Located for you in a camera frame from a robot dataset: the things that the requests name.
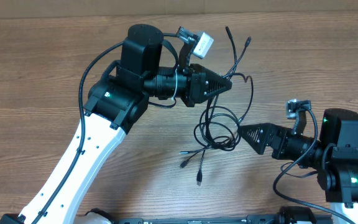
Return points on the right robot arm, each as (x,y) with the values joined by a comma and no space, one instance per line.
(332,153)

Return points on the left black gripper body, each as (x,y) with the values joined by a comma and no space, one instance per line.
(195,77)

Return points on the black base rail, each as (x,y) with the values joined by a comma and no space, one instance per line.
(250,219)

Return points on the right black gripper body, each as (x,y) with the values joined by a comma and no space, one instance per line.
(288,148)

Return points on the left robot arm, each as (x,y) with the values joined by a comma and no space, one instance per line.
(111,108)

